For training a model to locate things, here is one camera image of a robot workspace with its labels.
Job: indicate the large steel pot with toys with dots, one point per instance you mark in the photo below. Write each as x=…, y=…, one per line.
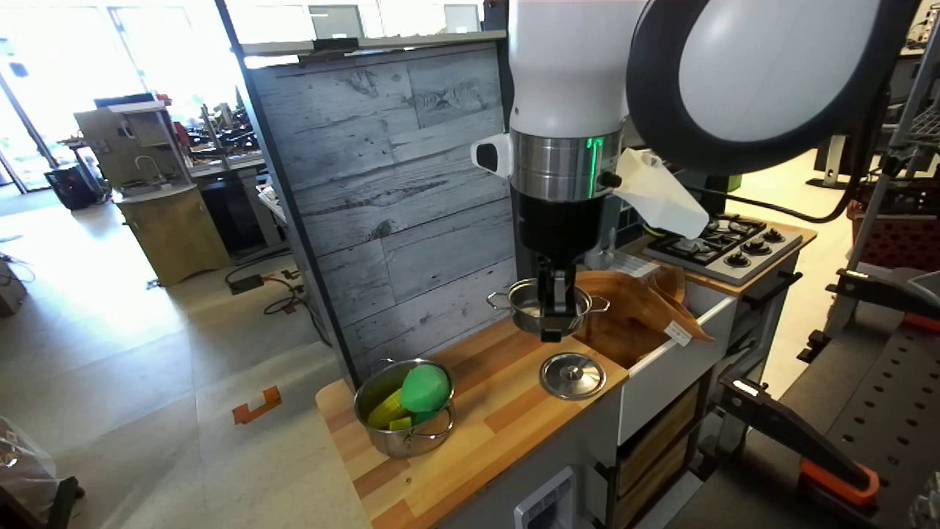
x=407, y=405

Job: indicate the toy stove top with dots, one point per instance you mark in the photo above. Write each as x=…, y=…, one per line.
x=730, y=251

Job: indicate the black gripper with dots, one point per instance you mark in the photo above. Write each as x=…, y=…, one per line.
x=554, y=237

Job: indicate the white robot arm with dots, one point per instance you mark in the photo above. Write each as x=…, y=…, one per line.
x=642, y=97

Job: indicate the black orange clamp tool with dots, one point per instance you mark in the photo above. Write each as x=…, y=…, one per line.
x=824, y=466

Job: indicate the orange towel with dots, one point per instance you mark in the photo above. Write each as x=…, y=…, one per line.
x=642, y=311

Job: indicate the grey wood backsplash panel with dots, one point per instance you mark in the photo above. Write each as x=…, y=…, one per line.
x=403, y=237

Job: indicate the orange clamp on floor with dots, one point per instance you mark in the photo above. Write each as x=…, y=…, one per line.
x=256, y=405

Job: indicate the steel pot lid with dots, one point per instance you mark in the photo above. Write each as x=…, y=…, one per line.
x=570, y=375

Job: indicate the white sink basin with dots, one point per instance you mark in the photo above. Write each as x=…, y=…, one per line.
x=672, y=367

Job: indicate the small steel pot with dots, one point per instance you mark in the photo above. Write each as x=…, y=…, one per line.
x=525, y=307

